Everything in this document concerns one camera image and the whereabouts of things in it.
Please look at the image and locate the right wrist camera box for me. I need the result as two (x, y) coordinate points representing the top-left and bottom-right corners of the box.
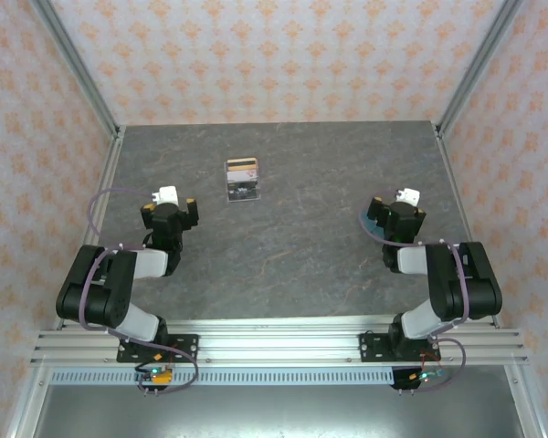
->
(395, 187), (422, 206)

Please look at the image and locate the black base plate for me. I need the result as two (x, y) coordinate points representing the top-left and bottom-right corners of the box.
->
(358, 332), (440, 364)
(115, 333), (200, 364)

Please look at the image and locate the right power connector board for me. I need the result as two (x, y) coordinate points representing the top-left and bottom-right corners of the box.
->
(406, 368), (448, 383)

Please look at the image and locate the right aluminium side rail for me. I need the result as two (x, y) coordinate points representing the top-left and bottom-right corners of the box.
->
(433, 122), (502, 329)

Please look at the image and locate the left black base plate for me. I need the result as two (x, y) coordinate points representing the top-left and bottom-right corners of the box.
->
(115, 333), (200, 364)

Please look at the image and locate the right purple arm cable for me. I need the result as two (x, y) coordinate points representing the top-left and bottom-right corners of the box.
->
(358, 207), (474, 394)

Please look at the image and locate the grey metal sheet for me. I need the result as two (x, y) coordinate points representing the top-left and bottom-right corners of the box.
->
(30, 385), (522, 438)

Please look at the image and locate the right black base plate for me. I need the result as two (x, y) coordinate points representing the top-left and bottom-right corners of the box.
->
(358, 332), (440, 364)

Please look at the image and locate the perforated grey cable duct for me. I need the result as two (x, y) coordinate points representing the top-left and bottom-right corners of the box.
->
(49, 370), (396, 387)

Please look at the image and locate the aluminium side rail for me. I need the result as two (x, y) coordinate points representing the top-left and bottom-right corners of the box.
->
(433, 122), (502, 329)
(53, 127), (127, 330)

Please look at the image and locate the left aluminium corner post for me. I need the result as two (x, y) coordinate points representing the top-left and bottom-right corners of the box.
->
(29, 0), (122, 138)

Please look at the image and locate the aluminium corner post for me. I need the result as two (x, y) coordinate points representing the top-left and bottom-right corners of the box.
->
(29, 0), (122, 138)
(436, 0), (524, 133)

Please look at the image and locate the aluminium cross rail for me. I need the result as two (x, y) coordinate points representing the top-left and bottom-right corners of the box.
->
(29, 318), (530, 367)

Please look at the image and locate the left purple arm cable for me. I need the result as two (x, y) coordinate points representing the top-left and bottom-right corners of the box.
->
(79, 186), (200, 396)

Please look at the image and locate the left aluminium side rail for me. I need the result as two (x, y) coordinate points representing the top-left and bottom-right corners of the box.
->
(53, 127), (127, 330)

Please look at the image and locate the black card in stand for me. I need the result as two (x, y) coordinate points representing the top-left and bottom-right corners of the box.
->
(227, 179), (259, 198)

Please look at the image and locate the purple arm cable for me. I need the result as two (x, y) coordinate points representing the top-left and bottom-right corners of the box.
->
(79, 186), (200, 396)
(358, 207), (474, 394)

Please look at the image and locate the right aluminium corner post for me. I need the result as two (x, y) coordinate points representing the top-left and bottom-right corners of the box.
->
(436, 0), (524, 133)

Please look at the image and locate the left yellow power connector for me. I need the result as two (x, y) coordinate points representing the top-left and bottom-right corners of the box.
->
(135, 366), (175, 388)

